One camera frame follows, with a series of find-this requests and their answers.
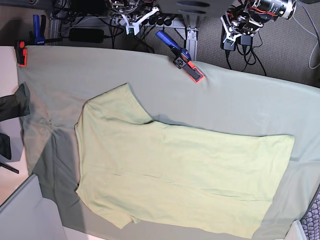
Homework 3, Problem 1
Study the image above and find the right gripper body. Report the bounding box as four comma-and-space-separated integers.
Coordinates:
119, 7, 160, 29

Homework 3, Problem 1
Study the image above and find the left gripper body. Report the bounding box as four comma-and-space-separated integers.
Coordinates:
220, 8, 264, 38

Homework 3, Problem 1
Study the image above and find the light yellow-green T-shirt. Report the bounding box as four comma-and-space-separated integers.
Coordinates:
75, 84, 295, 239

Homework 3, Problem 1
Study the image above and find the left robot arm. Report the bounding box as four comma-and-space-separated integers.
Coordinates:
220, 0, 296, 42

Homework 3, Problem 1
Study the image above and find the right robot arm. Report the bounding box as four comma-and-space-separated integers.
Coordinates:
105, 0, 160, 27

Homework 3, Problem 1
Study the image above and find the black adapter box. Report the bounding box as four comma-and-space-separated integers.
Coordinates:
239, 35, 253, 47

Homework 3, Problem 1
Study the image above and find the aluminium table leg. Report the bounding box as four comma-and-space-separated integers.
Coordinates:
176, 13, 203, 61

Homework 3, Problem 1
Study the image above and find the blue clamp at centre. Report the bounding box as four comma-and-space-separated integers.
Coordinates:
155, 30, 205, 83

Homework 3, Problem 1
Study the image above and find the blue clamp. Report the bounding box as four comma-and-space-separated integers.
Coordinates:
14, 14, 63, 67
155, 30, 205, 83

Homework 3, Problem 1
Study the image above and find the black power brick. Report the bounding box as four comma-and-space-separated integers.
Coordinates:
68, 28, 105, 43

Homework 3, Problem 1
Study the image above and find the blue clamp at left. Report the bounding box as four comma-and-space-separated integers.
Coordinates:
14, 14, 63, 67

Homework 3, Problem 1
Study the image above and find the dark green garment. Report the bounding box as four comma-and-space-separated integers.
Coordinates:
0, 84, 30, 122

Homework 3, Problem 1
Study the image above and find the white bin at left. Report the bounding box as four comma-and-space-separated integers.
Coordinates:
0, 174, 66, 240

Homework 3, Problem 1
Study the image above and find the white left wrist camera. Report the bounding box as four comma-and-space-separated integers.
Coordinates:
220, 34, 236, 52

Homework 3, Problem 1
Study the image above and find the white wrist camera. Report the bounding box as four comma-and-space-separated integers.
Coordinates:
125, 25, 140, 36
220, 34, 236, 52

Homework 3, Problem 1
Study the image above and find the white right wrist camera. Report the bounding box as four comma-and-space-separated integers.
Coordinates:
125, 25, 140, 36

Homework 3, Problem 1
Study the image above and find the grey cable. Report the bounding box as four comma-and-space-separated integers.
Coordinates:
294, 0, 320, 70

